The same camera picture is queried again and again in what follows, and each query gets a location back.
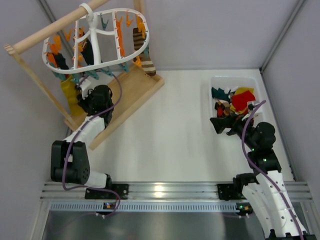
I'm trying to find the dark navy sock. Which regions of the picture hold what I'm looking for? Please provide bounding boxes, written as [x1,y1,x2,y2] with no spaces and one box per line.
[79,38,94,65]
[53,53,70,70]

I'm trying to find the red sock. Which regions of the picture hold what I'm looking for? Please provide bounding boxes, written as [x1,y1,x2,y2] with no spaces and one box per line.
[231,90,256,112]

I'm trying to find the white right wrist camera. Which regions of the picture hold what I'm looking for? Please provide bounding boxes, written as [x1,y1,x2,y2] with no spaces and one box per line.
[243,100,262,119]

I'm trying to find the orange black argyle sock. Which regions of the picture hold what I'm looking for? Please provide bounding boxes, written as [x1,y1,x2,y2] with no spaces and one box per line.
[214,100,233,118]

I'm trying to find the large mustard yellow sock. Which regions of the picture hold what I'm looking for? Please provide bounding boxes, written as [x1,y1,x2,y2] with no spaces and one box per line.
[60,75,84,117]

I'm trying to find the white round clip hanger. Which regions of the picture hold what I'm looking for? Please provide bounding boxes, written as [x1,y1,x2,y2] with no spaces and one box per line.
[42,3,150,78]

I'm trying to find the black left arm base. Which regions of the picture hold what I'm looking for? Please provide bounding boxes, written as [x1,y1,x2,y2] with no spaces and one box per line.
[84,183,129,200]

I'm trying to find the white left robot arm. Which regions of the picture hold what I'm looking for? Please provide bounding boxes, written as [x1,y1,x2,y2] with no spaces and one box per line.
[50,85,114,189]

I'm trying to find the brown striped sock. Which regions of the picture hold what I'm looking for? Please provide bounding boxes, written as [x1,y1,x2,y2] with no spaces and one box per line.
[132,27,157,77]

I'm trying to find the wooden drying rack stand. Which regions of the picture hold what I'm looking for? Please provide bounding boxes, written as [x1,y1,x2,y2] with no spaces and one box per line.
[4,0,164,150]

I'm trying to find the aluminium mounting rail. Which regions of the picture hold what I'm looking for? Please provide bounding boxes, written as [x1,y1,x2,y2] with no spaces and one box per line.
[39,181,313,213]

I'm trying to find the thin mustard yellow sock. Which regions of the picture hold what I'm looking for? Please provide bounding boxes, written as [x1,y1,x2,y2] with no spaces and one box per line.
[234,87,254,96]

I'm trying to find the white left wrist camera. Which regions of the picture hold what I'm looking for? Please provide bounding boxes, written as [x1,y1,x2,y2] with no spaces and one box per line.
[76,79,92,99]

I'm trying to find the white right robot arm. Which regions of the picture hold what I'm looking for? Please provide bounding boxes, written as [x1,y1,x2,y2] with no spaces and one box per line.
[210,114,317,240]

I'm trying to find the white plastic basket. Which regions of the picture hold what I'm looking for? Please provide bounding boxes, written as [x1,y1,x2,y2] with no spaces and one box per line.
[209,76,265,133]

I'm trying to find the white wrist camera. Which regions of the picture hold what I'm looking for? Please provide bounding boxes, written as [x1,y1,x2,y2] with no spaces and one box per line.
[243,100,262,119]
[76,79,92,99]

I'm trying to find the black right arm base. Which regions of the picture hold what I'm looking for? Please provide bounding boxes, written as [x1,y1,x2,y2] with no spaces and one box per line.
[217,183,245,201]

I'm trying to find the dark green sock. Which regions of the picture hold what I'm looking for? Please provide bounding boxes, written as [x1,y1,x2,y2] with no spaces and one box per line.
[211,87,231,102]

